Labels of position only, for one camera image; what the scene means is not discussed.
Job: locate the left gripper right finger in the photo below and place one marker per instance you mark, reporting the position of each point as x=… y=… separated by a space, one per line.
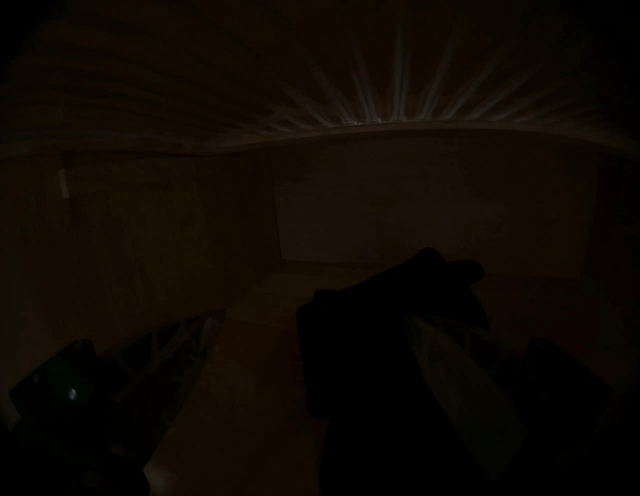
x=465 y=395

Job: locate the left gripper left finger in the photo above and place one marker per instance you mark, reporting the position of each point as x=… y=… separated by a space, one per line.
x=160 y=370

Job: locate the black sock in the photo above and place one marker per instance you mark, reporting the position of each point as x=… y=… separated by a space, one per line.
x=365 y=350

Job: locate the slatted wooden sliding door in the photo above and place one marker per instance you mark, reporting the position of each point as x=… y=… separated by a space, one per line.
x=390 y=90

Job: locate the metal shelf pin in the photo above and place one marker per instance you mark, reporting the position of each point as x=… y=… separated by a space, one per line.
x=64 y=182

